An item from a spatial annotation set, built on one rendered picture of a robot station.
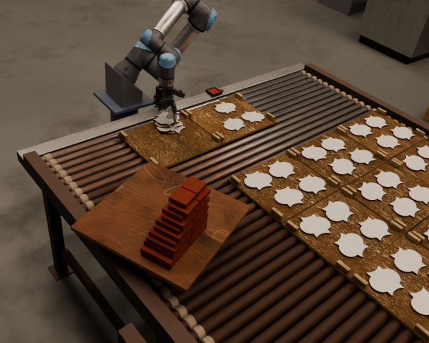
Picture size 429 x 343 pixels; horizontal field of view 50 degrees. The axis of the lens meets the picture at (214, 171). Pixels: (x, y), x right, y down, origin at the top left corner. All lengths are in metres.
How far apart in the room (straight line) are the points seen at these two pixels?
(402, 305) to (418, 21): 4.86
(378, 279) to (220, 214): 0.66
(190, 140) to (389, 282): 1.16
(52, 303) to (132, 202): 1.17
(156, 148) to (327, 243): 0.95
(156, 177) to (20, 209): 1.63
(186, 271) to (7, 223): 1.94
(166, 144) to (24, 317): 1.25
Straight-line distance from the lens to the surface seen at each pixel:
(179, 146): 2.32
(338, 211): 2.12
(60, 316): 2.79
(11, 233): 3.26
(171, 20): 2.45
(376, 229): 2.11
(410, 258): 2.05
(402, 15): 6.45
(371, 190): 2.31
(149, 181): 1.93
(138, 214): 1.78
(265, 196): 2.09
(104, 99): 2.83
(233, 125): 2.52
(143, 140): 2.35
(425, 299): 1.94
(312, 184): 2.22
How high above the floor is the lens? 2.28
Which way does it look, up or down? 38 degrees down
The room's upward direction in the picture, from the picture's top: 8 degrees clockwise
